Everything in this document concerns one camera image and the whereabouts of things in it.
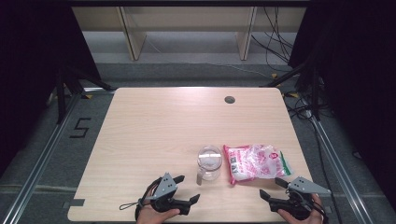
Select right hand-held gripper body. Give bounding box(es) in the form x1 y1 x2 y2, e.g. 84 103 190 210
267 175 332 221

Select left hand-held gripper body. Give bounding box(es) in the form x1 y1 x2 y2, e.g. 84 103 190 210
149 172 191 216

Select pink and white plastic bag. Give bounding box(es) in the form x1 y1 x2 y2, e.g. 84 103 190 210
222 143 295 187

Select clear glass jar with lid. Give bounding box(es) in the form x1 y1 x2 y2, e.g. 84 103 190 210
195 145 223 187

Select person's left hand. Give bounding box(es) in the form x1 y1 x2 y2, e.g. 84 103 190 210
135 194 181 224

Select person's right hand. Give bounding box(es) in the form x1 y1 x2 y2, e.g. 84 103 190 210
277 193 325 224

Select black metal stand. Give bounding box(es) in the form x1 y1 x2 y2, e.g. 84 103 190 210
261 52 322 121
55 64 117 125

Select black curtain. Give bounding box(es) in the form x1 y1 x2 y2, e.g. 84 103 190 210
0 0 102 176
288 0 396 213

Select beige wooden desk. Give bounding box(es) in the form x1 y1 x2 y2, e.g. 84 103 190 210
72 6 307 62

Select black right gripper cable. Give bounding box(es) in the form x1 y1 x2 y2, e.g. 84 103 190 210
288 189 330 224

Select aluminium floor rail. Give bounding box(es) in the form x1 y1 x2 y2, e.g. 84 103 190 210
0 92 84 224
309 117 376 224

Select black floor cables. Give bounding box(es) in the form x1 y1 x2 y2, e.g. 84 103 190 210
281 91 339 224

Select bundle of black cables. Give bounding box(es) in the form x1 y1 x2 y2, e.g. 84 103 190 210
250 7 296 73

